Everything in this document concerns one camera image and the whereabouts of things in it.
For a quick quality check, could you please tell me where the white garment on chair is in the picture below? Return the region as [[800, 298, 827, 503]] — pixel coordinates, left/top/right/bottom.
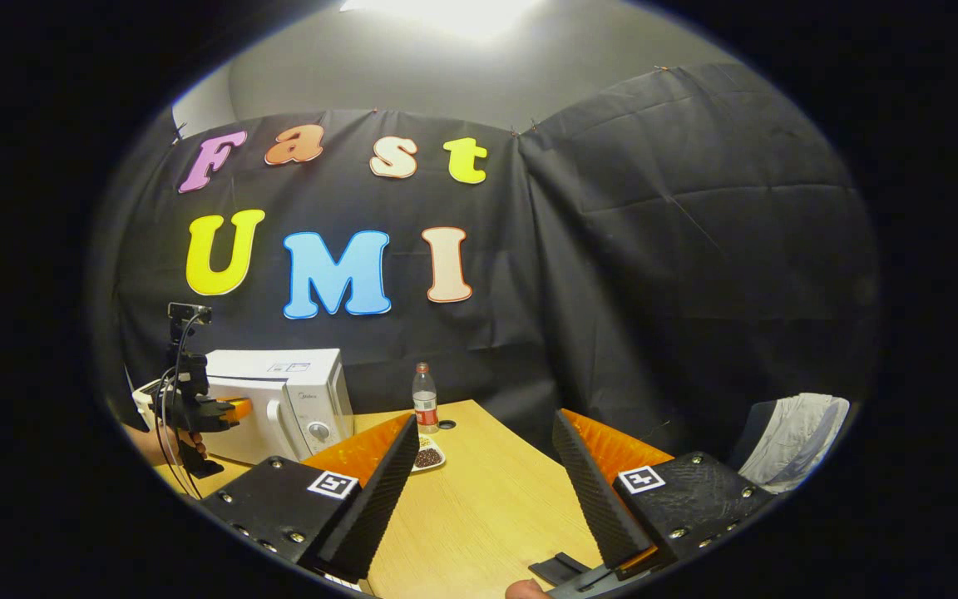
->
[[733, 393, 852, 494]]

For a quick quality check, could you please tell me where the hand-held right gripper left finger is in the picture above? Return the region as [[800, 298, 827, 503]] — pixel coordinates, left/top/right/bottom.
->
[[200, 413, 421, 584]]

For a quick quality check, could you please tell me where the white toaster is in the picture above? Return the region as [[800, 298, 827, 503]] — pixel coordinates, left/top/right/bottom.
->
[[131, 381, 168, 430]]

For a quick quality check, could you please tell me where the white microwave oven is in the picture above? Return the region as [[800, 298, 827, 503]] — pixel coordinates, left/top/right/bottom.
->
[[159, 349, 355, 465]]

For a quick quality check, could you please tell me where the ceiling light panel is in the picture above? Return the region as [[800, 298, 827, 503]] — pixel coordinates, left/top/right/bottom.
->
[[341, 0, 548, 39]]

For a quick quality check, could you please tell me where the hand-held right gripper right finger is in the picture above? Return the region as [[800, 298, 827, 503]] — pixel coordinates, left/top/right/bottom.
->
[[551, 408, 776, 575]]

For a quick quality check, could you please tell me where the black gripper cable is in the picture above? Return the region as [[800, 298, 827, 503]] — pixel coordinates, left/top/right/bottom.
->
[[157, 313, 205, 501]]

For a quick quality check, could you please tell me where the white divided bean dish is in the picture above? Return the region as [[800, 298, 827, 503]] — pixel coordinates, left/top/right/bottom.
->
[[412, 434, 447, 473]]

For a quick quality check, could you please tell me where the red label plastic bottle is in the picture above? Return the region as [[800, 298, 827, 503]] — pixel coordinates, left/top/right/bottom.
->
[[412, 363, 439, 435]]

